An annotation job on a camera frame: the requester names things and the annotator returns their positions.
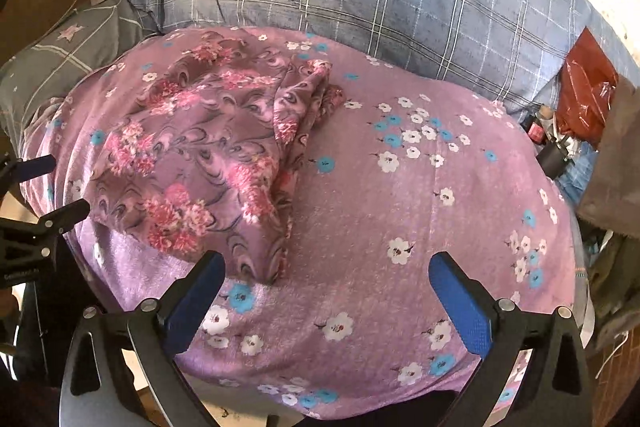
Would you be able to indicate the grey star print cloth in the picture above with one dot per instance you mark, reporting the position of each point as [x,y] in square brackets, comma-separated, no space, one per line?
[65,52]

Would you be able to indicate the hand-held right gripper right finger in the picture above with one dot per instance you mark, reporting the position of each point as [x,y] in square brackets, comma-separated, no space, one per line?
[462,307]

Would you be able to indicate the blue denim cloth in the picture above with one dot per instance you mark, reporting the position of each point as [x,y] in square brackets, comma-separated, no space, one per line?
[580,177]

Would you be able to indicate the purple floral print garment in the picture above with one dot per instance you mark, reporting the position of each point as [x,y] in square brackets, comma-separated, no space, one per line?
[200,147]

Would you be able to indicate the black cylindrical container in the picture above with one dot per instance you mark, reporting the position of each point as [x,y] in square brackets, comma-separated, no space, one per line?
[552,162]

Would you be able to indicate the olive green cloth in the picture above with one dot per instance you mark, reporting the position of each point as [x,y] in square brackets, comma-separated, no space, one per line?
[620,277]

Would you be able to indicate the grey-brown cloth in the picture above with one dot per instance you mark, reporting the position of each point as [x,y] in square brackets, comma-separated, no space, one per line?
[617,157]

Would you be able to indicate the red plastic bag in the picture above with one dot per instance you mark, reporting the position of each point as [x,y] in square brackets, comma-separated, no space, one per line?
[587,82]

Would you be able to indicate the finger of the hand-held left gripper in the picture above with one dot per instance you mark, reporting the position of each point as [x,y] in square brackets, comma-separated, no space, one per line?
[55,219]
[30,169]

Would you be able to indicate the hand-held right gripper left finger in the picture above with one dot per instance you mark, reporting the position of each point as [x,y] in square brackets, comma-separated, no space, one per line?
[192,307]

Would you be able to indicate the small red container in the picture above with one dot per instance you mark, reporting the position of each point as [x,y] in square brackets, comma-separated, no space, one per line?
[536,131]

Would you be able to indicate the purple flowered bed sheet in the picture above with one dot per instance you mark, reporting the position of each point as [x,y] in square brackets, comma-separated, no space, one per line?
[400,197]

